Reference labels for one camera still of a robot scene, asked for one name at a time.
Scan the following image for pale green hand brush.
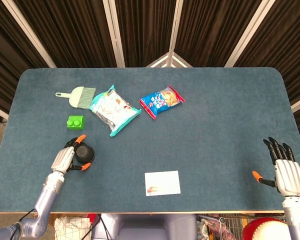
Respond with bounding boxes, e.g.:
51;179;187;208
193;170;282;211
55;86;97;109

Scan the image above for metal wire basket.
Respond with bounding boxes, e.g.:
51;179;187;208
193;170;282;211
196;213;286;240

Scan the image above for black round object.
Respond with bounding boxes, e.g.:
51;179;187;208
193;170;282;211
74;142;96;165

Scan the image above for green toy building block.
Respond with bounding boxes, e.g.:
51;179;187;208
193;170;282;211
66;115;87;131

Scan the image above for dark brown curtain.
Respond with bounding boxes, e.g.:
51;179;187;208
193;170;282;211
0;0;300;141

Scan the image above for white printed card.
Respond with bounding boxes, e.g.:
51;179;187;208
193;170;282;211
144;170;182;197

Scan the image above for colourful plastic package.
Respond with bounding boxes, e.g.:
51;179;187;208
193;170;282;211
197;219;241;240

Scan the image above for white triangular frame foot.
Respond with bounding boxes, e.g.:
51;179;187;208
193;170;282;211
146;51;193;68

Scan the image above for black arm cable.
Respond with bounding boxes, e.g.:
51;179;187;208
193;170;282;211
7;208;37;240

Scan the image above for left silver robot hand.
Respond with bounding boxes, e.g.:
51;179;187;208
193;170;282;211
50;134;92;175

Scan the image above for black base cable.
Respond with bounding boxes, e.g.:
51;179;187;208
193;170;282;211
83;213;108;240

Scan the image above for white checked bag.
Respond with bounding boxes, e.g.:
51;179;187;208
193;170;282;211
54;216;92;240

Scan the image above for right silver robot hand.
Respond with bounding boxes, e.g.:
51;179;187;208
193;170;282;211
251;136;300;197

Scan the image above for blue and red snack bag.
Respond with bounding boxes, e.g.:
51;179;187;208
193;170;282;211
139;84;186;121

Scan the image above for small red plastic object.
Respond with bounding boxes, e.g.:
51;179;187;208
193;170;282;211
86;213;101;223

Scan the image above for blue felt table cover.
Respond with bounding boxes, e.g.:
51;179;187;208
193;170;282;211
0;66;300;214

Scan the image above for teal-edged clear snack bag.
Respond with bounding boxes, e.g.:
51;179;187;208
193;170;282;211
89;84;143;138

